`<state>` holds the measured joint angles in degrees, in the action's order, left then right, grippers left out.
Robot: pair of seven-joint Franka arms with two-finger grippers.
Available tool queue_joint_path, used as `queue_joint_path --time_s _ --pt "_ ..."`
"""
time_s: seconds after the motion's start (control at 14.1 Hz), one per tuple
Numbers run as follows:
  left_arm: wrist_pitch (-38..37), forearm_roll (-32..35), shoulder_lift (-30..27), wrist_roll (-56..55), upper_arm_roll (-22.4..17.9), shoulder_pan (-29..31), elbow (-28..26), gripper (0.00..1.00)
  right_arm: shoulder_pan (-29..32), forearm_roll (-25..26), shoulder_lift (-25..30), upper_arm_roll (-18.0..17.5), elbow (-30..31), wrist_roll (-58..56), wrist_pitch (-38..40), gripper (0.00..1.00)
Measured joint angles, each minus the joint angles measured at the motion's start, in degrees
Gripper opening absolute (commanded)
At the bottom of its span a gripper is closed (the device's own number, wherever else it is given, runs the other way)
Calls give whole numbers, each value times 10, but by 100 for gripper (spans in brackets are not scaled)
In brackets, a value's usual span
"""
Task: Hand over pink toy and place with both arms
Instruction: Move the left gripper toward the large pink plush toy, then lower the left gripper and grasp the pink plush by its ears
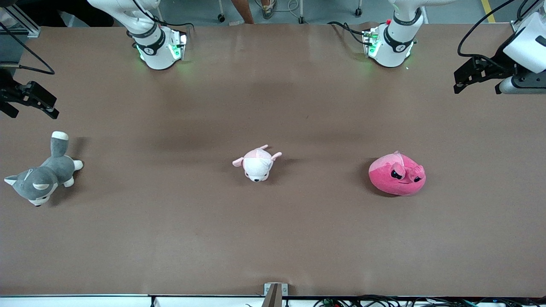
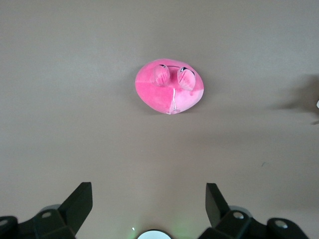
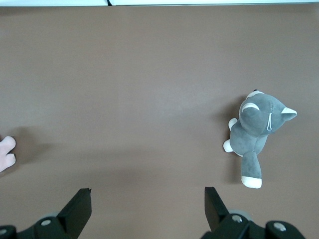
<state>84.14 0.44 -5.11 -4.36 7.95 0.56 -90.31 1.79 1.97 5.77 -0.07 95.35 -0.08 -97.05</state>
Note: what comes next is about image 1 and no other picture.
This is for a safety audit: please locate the pink round plush toy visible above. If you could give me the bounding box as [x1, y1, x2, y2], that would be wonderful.
[369, 151, 426, 197]

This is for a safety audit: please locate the grey white husky plush toy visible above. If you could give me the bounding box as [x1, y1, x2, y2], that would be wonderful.
[4, 131, 84, 207]

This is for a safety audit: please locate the small white pink plush toy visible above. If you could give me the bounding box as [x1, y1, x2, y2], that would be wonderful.
[232, 145, 282, 182]

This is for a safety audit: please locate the person's bare leg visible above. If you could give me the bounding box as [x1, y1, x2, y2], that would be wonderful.
[232, 0, 255, 25]

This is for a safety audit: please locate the aluminium frame profile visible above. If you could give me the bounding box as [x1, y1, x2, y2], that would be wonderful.
[511, 0, 546, 33]
[0, 9, 41, 38]

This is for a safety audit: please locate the black left arm base cable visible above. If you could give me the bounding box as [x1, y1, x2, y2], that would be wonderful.
[328, 20, 372, 46]

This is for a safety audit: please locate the black arm base cable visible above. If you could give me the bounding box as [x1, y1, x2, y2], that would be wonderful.
[328, 20, 372, 46]
[132, 0, 196, 31]

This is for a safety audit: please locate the black right arm base cable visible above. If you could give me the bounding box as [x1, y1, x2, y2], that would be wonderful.
[132, 0, 196, 31]

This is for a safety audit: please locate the white floor cable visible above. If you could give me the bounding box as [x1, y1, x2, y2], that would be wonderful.
[255, 0, 301, 20]

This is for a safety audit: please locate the black cable bundle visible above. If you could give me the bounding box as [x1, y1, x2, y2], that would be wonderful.
[314, 294, 546, 307]

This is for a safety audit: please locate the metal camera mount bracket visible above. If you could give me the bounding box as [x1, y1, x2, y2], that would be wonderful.
[264, 283, 288, 307]

